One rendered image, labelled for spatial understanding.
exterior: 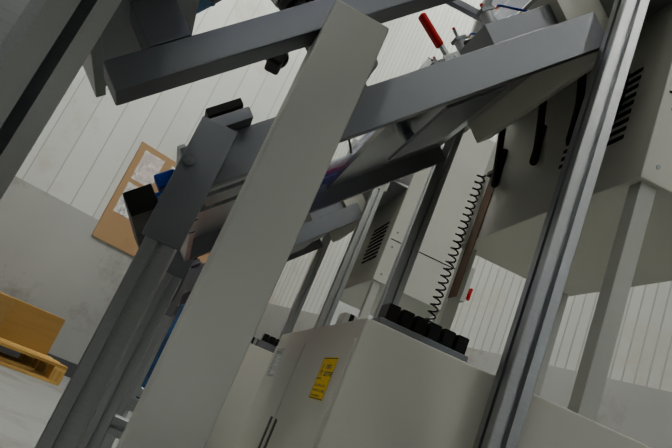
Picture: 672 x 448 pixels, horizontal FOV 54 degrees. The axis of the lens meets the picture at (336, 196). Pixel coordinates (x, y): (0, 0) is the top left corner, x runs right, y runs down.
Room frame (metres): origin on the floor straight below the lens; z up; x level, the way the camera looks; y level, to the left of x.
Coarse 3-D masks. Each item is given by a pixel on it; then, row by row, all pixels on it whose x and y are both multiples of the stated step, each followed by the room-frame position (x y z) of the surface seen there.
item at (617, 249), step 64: (640, 64) 1.02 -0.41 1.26; (512, 128) 1.53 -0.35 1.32; (640, 128) 0.96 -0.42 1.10; (512, 192) 1.39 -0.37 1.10; (640, 192) 0.94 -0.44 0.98; (512, 256) 1.52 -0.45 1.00; (576, 256) 1.35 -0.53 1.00; (640, 256) 1.22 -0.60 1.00; (448, 320) 1.59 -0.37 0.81; (576, 384) 0.96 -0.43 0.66
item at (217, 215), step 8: (224, 184) 1.07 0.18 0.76; (224, 192) 1.13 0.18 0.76; (232, 192) 1.16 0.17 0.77; (208, 200) 1.15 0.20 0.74; (216, 200) 1.18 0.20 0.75; (216, 208) 1.25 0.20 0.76; (224, 208) 1.29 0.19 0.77; (200, 216) 1.27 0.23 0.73; (208, 216) 1.31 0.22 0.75; (216, 216) 1.34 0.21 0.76; (224, 216) 1.38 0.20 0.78; (200, 224) 1.36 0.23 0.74; (208, 224) 1.40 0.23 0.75; (216, 224) 1.44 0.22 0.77; (200, 232) 1.47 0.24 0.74; (208, 232) 1.51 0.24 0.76
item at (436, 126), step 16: (480, 96) 0.95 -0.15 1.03; (496, 96) 1.20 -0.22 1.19; (432, 112) 1.12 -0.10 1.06; (448, 112) 0.98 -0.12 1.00; (464, 112) 1.03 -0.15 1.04; (480, 112) 1.32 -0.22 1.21; (384, 128) 1.10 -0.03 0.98; (400, 128) 1.16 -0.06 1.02; (416, 128) 1.22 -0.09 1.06; (432, 128) 1.07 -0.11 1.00; (448, 128) 1.13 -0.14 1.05; (368, 144) 1.20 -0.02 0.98; (384, 144) 1.26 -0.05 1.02; (400, 144) 1.33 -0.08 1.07; (416, 144) 1.17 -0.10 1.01; (432, 144) 1.25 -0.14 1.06; (352, 160) 1.32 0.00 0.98; (368, 160) 1.38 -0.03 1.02; (384, 160) 1.46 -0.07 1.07; (400, 160) 1.56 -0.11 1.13; (336, 176) 1.46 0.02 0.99; (352, 176) 1.52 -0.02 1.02
